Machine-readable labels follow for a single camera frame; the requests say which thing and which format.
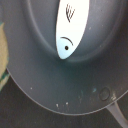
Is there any white toy fish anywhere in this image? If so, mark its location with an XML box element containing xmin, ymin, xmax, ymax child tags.
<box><xmin>56</xmin><ymin>0</ymin><xmax>90</xmax><ymax>59</ymax></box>

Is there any grey cooking pot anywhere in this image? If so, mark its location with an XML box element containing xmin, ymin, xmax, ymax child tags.
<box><xmin>0</xmin><ymin>0</ymin><xmax>128</xmax><ymax>128</ymax></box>

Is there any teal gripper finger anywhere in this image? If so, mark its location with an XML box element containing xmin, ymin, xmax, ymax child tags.
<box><xmin>0</xmin><ymin>23</ymin><xmax>9</xmax><ymax>90</ymax></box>

